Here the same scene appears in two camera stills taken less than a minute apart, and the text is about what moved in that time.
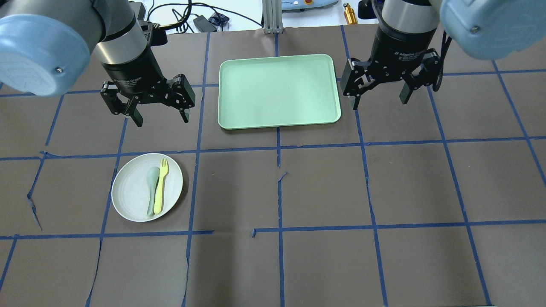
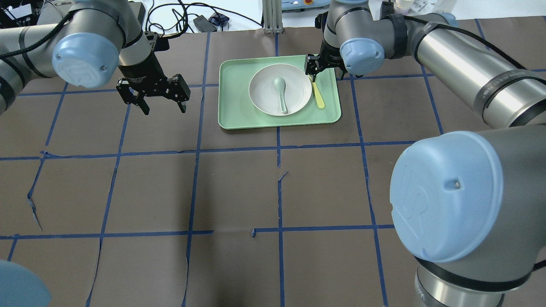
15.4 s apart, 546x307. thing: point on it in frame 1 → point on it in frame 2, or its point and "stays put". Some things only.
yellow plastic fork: x=164 y=169 → x=319 y=100
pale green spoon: x=152 y=175 → x=280 y=83
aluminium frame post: x=272 y=16 stays put
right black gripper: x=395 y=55 → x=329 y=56
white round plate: x=130 y=196 → x=298 y=89
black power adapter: x=204 y=24 stays put
